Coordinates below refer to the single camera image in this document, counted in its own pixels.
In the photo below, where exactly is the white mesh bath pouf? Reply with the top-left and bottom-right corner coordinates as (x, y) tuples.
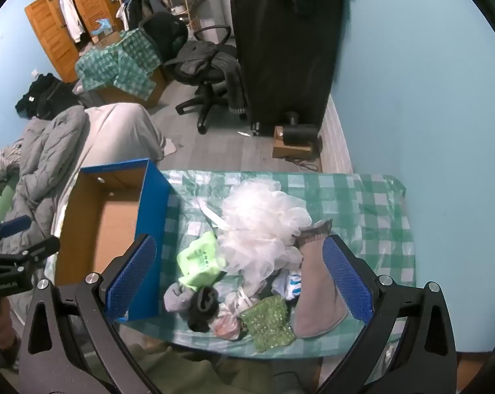
(192, 179), (314, 296)

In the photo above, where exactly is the dark grey garment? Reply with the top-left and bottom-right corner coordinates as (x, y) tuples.
(165, 41), (248, 113)

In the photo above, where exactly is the green sequin cloth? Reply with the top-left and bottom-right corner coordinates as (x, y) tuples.
(239, 295), (297, 353)

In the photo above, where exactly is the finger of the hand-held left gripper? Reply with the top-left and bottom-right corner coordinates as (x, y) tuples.
(0, 236), (61, 272)
(0, 214), (32, 251)

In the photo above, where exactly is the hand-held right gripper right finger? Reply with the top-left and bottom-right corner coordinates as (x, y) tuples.
(313, 234), (457, 394)

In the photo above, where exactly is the black fabric wardrobe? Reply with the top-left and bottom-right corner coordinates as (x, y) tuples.
(229, 0), (359, 134)

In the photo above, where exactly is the black bag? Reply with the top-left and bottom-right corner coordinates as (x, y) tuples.
(15, 73), (82, 121)

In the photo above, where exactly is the black office chair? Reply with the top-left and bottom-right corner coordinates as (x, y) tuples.
(141, 12), (248, 134)

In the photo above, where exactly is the blue cardboard box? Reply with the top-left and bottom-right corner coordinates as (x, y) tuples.
(54, 159), (172, 323)

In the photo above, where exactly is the wooden wardrobe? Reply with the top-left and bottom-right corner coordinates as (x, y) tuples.
(25, 0), (127, 85)

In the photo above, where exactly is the white and blue cloth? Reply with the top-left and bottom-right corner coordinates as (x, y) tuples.
(272, 269), (303, 302)

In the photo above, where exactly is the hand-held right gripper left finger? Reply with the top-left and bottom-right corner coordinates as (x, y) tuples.
(17, 234), (162, 394)

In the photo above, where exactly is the taupe fuzzy sock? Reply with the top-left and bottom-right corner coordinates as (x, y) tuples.
(290, 219), (348, 339)

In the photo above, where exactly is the white hanging garment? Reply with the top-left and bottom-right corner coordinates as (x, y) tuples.
(59, 0), (86, 44)

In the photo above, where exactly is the striped cloth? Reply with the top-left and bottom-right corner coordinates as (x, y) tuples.
(0, 140), (24, 173)

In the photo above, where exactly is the brown cardboard box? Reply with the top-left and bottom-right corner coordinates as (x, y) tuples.
(95, 66), (170, 109)

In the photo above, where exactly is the grey quilted jacket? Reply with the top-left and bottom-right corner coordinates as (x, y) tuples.
(0, 107), (88, 255)

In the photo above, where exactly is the green checked tablecloth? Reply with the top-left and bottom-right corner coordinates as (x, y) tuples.
(46, 168), (416, 362)

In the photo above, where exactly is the light green packet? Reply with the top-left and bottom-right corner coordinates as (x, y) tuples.
(177, 231), (228, 290)

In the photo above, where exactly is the pink cloth bundle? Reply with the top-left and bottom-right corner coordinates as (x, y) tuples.
(212, 312), (244, 340)

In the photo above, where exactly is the beige blanket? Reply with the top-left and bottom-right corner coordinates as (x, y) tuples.
(73, 104), (166, 173)

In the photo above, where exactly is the black sock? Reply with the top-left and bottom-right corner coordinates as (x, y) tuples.
(188, 287), (221, 333)

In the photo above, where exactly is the green checked cloth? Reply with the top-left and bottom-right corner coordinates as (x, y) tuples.
(75, 29), (162, 101)

